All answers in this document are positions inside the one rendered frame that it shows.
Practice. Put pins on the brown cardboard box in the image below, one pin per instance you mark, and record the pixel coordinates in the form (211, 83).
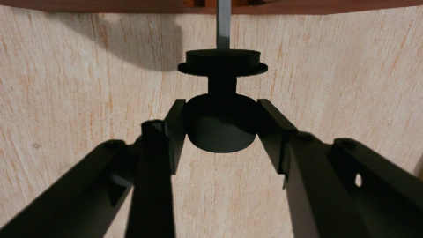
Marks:
(421, 175)

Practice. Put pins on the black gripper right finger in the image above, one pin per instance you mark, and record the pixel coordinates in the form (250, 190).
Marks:
(390, 199)

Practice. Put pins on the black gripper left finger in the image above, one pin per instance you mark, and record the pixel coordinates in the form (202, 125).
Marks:
(84, 201)

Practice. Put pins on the black door knob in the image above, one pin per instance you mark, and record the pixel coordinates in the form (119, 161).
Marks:
(222, 121)

